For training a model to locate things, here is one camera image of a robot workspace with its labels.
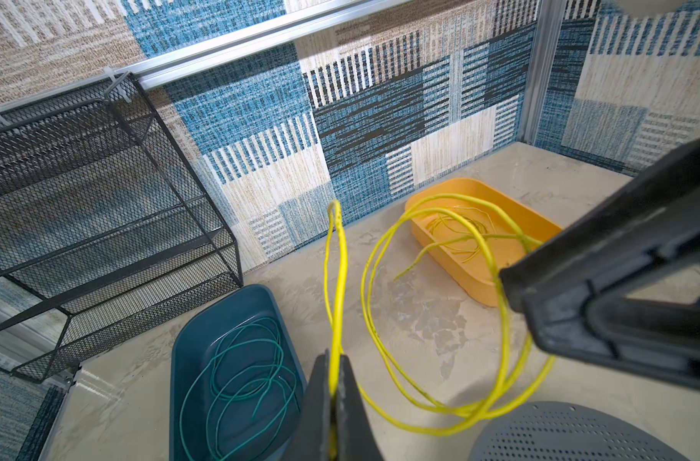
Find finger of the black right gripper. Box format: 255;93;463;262
500;139;700;314
522;241;700;396

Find yellow cable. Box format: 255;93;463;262
323;192;557;461

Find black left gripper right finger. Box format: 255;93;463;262
334;355;384;461

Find grey perforated cable spool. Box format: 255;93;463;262
469;401;685;461

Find teal plastic bin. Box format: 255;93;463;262
169;284;307;460

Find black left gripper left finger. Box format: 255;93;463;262
282;353;331;461

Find black wire mesh shelf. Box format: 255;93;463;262
0;73;244;383

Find green cable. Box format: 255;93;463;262
178;315;300;461

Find yellow plastic bin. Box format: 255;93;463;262
404;177;564;308

